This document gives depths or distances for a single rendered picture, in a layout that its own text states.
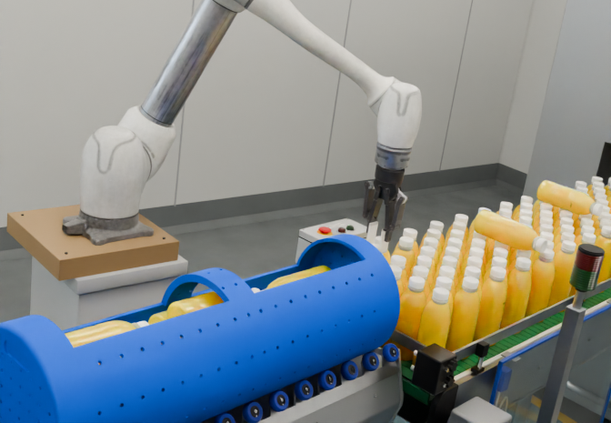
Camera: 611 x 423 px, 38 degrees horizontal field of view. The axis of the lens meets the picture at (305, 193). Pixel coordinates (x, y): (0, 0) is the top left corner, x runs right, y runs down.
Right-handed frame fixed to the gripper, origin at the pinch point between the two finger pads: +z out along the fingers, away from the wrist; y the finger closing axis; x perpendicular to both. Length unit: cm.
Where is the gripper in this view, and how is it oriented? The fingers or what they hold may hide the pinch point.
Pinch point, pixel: (377, 237)
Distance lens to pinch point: 233.5
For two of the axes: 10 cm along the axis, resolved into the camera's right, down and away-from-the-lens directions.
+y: 7.0, 3.2, -6.3
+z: -1.4, 9.4, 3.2
